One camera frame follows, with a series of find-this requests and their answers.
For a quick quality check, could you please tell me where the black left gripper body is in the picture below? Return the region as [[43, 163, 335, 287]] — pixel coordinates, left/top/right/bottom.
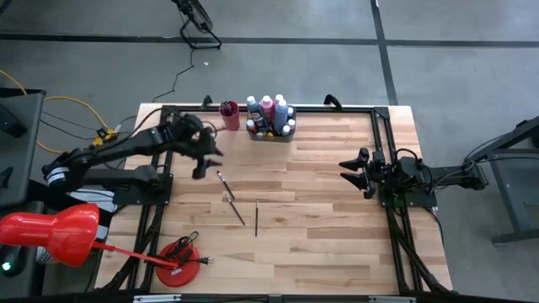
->
[[179, 115, 218, 160]]

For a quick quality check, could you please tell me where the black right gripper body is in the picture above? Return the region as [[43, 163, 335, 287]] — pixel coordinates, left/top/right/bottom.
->
[[366, 151, 389, 189]]

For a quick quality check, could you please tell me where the large teal paint bottle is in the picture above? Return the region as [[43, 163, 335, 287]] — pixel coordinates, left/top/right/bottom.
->
[[246, 95, 265, 131]]

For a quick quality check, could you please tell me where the large pink paint bottle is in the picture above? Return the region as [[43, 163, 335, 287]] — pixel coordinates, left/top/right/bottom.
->
[[259, 94, 275, 125]]

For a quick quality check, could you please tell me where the large periwinkle paint bottle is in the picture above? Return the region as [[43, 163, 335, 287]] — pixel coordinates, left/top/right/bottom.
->
[[273, 98, 291, 134]]

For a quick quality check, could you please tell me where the red plastic cup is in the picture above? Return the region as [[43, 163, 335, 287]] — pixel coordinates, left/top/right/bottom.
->
[[219, 99, 242, 131]]

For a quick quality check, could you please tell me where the grey translucent plastic bin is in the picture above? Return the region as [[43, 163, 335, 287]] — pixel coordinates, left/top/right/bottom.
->
[[246, 104, 297, 143]]

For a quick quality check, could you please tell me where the white flat box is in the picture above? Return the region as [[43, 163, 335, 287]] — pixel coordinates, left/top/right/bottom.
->
[[69, 188, 115, 213]]

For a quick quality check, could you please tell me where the black floor fan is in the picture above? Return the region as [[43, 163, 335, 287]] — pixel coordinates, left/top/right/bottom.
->
[[170, 0, 223, 51]]

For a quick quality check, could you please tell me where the red desk lamp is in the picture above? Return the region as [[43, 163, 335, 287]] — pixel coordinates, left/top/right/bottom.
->
[[0, 203, 202, 289]]

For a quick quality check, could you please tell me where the grey side table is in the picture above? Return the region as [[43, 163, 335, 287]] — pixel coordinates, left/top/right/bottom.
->
[[0, 88, 46, 208]]

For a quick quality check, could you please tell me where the black device on side table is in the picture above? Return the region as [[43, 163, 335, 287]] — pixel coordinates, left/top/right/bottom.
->
[[0, 104, 27, 139]]

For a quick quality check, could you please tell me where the black computer mouse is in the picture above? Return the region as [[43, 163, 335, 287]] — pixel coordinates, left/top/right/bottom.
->
[[0, 245, 27, 278]]

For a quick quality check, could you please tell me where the black metal table frame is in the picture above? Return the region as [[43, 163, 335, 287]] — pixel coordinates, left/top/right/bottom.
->
[[94, 103, 454, 295]]

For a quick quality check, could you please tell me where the black lamp power cord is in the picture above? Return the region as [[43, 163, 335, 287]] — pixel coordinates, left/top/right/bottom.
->
[[162, 230, 215, 267]]

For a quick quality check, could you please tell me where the black fan cable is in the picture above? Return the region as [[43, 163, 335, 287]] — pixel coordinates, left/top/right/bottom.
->
[[151, 47, 195, 104]]

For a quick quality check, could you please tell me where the silver metal bracket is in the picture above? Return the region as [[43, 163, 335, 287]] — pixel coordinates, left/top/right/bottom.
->
[[368, 296, 417, 303], [132, 294, 182, 303]]

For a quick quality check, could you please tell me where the yellow cable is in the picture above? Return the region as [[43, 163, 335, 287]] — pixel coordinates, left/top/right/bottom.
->
[[0, 69, 117, 156]]

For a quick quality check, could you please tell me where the black metal desk frame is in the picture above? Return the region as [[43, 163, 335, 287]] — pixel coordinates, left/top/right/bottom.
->
[[462, 115, 539, 246]]

